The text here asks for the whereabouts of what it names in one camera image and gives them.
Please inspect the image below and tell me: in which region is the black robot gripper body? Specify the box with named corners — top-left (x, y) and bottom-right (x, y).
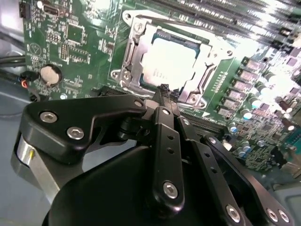
top-left (41, 145), bottom-right (228, 226)

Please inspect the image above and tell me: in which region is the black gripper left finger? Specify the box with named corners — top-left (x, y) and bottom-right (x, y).
top-left (10, 83), bottom-right (185, 212)

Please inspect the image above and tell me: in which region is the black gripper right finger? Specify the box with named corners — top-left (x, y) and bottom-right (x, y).
top-left (171, 89), bottom-right (294, 226)

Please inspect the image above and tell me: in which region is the metal socket cover frame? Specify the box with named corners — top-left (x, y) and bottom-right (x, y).
top-left (128, 17), bottom-right (236, 106)

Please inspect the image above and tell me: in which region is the silver square CPU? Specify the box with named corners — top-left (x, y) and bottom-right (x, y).
top-left (138, 30), bottom-right (203, 88)

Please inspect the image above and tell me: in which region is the thin metal locking lever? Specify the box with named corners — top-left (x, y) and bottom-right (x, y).
top-left (131, 13), bottom-right (212, 36)

